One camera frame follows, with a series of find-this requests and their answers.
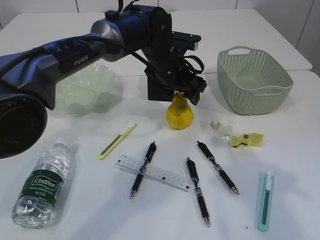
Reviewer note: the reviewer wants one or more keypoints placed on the teal utility knife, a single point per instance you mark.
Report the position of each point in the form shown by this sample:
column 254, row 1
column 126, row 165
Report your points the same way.
column 266, row 202

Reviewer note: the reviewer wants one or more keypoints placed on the green wavy glass plate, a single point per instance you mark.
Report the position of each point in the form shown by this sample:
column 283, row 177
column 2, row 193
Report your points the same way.
column 84, row 90

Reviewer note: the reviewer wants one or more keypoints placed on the black middle pen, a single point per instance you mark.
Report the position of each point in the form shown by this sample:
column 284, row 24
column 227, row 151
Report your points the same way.
column 191, row 166

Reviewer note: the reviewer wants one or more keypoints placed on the yellow utility knife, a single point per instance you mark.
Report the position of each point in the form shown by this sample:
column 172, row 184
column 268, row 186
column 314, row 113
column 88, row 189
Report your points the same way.
column 116, row 141

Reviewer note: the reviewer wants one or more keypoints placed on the blue grey left robot arm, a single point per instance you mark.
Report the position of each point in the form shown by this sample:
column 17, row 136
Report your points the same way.
column 28, row 79

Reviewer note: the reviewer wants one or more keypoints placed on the black square pen holder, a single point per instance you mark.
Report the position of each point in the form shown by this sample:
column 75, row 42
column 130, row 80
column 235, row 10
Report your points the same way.
column 156, row 92

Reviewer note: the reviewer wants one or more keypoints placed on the black pen on ruler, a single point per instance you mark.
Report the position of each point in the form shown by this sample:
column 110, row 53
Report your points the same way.
column 147, row 159

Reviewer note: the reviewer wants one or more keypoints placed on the clear water bottle green label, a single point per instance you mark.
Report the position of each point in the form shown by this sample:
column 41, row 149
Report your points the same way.
column 36, row 201

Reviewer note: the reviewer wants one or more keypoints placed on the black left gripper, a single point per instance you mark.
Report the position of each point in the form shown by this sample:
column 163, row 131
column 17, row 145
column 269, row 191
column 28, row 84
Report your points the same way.
column 169, row 68

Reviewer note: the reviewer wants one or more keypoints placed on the green woven plastic basket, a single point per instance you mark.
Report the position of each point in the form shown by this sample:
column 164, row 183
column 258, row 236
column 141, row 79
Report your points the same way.
column 253, row 83

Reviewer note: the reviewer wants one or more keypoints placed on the yellow pear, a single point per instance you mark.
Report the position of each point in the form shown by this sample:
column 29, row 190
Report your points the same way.
column 179, row 114

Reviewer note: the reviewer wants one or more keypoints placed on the yellow white paper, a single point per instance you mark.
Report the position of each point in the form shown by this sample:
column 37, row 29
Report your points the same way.
column 246, row 139

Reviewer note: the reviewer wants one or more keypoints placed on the black right pen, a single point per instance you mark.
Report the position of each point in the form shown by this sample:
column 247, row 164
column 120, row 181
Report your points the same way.
column 210, row 157

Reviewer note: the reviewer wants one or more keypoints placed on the clear plastic ruler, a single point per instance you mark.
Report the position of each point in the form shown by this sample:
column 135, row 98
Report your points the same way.
column 154, row 173

